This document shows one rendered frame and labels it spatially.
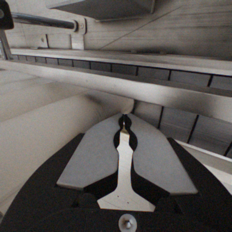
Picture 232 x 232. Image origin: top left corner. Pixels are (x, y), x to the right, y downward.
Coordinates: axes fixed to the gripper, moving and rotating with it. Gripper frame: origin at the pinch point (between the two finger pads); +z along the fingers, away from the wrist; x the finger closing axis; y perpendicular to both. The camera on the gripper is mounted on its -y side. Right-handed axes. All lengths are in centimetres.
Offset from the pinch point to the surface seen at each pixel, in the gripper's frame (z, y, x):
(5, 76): 11.5, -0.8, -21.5
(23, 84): 5.0, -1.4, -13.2
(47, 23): 12.0, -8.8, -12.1
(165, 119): 3.3, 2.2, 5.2
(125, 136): 2.1, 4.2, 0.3
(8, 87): 3.5, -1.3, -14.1
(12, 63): 4.7, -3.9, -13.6
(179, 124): 2.4, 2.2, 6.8
